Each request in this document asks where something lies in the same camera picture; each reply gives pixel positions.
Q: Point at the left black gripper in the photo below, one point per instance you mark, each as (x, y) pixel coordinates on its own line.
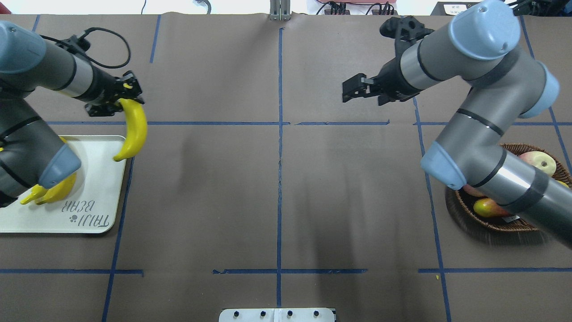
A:
(102, 87)

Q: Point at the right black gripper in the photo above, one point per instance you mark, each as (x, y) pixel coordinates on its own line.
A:
(391, 75)

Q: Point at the yellow banana back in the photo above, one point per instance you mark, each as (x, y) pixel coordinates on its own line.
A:
(136, 129)

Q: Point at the yellow banana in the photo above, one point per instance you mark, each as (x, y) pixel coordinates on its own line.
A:
(136, 129)
(36, 195)
(56, 193)

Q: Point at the yellow banana front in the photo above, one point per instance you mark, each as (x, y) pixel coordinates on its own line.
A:
(36, 195)

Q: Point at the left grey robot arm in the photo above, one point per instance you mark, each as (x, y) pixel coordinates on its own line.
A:
(33, 157)

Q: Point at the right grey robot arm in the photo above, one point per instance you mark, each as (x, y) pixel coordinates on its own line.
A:
(480, 45)

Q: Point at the black label box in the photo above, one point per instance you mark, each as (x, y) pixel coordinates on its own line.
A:
(451, 8)

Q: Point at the cream bear tray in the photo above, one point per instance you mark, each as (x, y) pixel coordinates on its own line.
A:
(91, 206)

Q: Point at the pink white apple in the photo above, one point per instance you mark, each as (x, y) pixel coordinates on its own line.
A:
(472, 191)

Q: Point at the red yellow mango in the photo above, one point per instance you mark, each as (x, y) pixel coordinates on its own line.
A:
(488, 208)

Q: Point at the pale white apple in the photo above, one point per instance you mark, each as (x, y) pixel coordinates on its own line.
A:
(540, 160)

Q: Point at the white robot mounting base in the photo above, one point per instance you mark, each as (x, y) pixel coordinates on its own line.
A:
(312, 314)

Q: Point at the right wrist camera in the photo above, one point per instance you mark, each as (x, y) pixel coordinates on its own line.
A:
(406, 32)

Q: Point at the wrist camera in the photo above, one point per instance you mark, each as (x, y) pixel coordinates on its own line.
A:
(74, 45)
(406, 32)

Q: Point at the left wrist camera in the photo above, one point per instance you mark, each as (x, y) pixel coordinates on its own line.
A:
(74, 45)

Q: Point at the aluminium frame post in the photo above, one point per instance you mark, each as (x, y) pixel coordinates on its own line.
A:
(280, 10)

